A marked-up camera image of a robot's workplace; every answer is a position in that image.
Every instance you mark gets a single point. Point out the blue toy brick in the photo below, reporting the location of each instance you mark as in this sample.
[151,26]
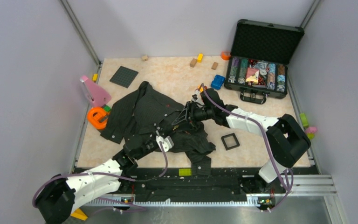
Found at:
[217,82]

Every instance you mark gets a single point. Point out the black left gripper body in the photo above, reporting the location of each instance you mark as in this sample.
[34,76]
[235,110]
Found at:
[149,145]

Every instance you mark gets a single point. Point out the orange curved toy track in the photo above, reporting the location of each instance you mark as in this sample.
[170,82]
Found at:
[98,117]

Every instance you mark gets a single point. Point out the yellow wedge block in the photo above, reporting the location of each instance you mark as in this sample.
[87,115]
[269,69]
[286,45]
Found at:
[79,214]

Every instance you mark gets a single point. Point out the orange cylinder cup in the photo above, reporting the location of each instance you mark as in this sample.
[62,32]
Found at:
[225,55]

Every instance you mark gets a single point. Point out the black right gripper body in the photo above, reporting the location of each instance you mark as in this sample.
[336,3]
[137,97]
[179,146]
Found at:
[201,114]

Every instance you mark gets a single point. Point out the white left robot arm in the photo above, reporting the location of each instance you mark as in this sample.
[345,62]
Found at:
[62,195]

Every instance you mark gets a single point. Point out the small wooden block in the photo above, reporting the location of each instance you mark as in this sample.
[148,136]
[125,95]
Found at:
[214,65]

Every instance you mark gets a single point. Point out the wooden block far left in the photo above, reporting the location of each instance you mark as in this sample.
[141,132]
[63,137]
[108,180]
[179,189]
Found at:
[144,58]

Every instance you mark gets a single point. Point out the pink toy ramp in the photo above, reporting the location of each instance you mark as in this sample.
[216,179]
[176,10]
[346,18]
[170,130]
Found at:
[95,94]

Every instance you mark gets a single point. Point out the dark pinstriped garment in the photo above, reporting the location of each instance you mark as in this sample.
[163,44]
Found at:
[145,111]

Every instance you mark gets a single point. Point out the wooden block centre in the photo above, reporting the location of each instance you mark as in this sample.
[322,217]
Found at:
[193,63]

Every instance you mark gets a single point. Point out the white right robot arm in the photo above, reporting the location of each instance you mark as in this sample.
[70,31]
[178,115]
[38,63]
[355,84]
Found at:
[286,142]

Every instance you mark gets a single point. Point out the green flat brick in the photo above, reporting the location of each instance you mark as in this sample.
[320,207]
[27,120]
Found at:
[185,172]

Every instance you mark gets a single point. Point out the yellow cube block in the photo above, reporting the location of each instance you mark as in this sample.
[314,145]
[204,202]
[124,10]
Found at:
[199,58]

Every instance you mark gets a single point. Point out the pink and green toy pile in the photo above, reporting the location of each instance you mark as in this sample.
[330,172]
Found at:
[309,130]

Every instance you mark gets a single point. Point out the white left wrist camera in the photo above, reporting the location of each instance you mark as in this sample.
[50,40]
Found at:
[165,144]

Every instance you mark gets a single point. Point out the black poker chip case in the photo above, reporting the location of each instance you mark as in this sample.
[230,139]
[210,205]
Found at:
[259,57]

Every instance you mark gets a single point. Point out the black square frame near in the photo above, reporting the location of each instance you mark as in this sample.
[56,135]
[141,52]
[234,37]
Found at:
[230,141]

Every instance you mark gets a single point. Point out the grey square baseplate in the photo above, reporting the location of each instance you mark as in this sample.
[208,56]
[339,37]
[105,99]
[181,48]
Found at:
[123,76]

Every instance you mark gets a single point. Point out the small yellow brick left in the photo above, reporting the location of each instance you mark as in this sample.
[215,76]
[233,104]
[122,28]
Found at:
[95,77]

